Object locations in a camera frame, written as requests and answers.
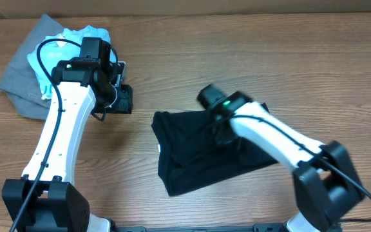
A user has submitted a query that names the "black t-shirt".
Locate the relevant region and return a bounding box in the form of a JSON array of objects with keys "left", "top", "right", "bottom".
[{"left": 151, "top": 111, "right": 276, "bottom": 197}]

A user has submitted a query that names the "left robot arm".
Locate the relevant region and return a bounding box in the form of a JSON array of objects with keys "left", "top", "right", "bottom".
[{"left": 2, "top": 56, "right": 133, "bottom": 232}]

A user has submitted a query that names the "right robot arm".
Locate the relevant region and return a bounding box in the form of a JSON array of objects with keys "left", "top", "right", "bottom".
[{"left": 204, "top": 92, "right": 364, "bottom": 231}]

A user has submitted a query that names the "folded light blue t-shirt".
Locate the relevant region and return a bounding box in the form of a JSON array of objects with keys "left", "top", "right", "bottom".
[{"left": 27, "top": 25, "right": 111, "bottom": 100}]

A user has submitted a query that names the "folded grey t-shirt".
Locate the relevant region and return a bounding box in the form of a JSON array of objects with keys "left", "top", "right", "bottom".
[{"left": 0, "top": 14, "right": 64, "bottom": 120}]

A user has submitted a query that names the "brown cardboard backboard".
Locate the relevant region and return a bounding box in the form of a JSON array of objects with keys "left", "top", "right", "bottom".
[{"left": 0, "top": 0, "right": 371, "bottom": 19}]

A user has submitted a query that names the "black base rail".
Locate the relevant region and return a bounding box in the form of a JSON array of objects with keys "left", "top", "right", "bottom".
[{"left": 111, "top": 223, "right": 287, "bottom": 232}]

